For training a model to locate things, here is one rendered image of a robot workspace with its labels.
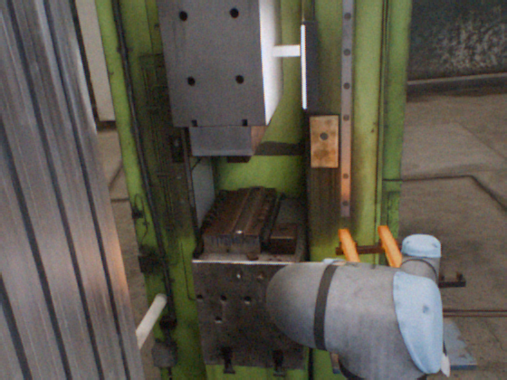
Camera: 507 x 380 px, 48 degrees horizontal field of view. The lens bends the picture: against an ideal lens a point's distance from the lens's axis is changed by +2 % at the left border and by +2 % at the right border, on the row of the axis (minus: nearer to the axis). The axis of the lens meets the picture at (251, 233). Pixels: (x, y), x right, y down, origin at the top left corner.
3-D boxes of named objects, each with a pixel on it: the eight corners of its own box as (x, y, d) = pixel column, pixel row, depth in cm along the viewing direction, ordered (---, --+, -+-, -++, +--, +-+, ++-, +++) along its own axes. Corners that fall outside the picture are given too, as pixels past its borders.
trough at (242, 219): (244, 235, 191) (243, 232, 190) (229, 234, 192) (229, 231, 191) (263, 189, 227) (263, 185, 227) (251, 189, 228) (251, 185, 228)
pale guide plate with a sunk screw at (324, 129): (338, 167, 187) (338, 117, 179) (310, 167, 188) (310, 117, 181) (338, 165, 188) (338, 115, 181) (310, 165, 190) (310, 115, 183)
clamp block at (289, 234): (294, 254, 191) (294, 237, 188) (270, 253, 192) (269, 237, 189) (298, 238, 201) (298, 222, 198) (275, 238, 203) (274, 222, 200)
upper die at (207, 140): (253, 156, 177) (251, 126, 173) (192, 156, 181) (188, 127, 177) (272, 119, 214) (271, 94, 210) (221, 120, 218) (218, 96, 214)
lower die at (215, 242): (260, 253, 193) (258, 232, 189) (204, 252, 197) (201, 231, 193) (276, 204, 230) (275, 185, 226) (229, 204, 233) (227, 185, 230)
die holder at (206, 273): (304, 370, 205) (300, 263, 185) (203, 364, 212) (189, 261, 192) (315, 288, 254) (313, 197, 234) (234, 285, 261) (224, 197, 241)
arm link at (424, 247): (397, 248, 113) (404, 229, 120) (396, 294, 117) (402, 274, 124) (439, 252, 110) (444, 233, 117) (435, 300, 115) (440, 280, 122)
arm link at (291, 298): (230, 341, 74) (322, 300, 120) (310, 357, 70) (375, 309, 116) (239, 254, 74) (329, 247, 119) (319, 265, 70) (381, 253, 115)
